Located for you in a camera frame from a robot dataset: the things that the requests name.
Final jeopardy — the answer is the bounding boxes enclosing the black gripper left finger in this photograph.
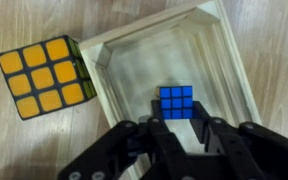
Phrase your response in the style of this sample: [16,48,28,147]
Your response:
[150,99,168,125]

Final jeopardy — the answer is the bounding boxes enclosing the small Rubik's cube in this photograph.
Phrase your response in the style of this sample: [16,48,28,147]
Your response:
[156,85,195,121]

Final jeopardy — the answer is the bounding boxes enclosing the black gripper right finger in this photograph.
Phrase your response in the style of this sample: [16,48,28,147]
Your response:
[189,100,218,153]

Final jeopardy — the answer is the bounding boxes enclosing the light wooden crate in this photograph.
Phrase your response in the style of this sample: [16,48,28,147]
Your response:
[78,0,264,180]

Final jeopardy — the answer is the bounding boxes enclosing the medium black Rubik's cube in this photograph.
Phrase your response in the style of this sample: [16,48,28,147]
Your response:
[0,34,98,121]

